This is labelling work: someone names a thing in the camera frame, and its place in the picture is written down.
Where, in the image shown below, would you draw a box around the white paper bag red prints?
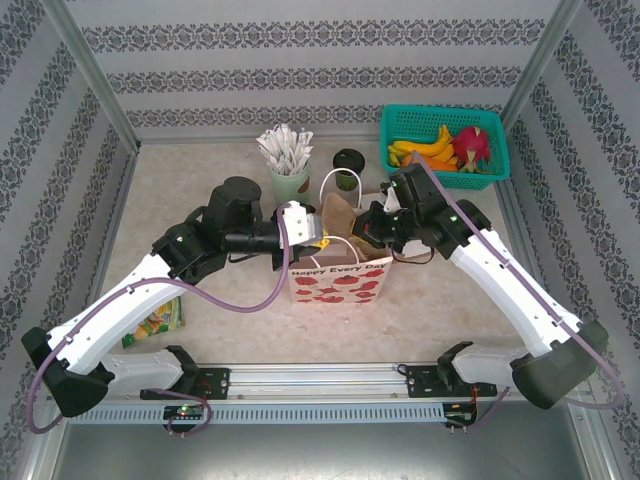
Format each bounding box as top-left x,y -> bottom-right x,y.
287,167 -> 396,306

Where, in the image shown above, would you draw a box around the green coffee cup black lid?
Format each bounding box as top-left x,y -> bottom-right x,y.
333,148 -> 367,194

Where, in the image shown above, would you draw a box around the mint green holder cup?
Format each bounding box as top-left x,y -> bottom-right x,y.
269,160 -> 312,207

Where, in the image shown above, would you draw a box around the orange carrot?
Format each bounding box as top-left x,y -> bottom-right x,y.
403,152 -> 459,174

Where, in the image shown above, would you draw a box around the yellow banana bunch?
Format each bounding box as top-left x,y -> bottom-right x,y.
387,124 -> 459,169

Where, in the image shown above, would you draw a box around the pink dragon fruit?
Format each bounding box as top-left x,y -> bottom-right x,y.
451,125 -> 494,175

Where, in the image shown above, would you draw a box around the teal plastic mesh basket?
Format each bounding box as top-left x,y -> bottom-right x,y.
378,103 -> 512,192

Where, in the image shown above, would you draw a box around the green yellow snack packet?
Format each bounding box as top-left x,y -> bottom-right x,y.
121,294 -> 187,350

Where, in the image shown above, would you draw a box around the grey metal front panel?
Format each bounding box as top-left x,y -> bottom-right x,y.
49,423 -> 619,480

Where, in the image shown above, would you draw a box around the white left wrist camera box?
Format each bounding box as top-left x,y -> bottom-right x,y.
272,199 -> 325,250

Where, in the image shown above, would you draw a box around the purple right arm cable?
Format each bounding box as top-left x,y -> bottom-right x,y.
410,153 -> 625,432

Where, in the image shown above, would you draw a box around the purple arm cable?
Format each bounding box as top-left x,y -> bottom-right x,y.
410,153 -> 625,432
27,201 -> 301,437

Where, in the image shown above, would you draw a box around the thin black right camera cable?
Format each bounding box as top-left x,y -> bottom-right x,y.
393,244 -> 434,267

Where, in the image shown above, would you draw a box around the aluminium frame back rail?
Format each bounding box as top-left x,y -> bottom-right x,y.
134,135 -> 386,147

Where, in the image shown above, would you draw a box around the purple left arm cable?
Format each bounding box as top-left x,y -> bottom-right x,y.
27,201 -> 301,437

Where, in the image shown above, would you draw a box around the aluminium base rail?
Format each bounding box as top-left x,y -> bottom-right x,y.
47,363 -> 589,402

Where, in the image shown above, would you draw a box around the grey slotted cable duct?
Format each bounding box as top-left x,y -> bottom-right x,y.
67,403 -> 446,425

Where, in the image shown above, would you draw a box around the aluminium frame post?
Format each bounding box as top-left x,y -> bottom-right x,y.
42,0 -> 141,151
501,0 -> 585,127

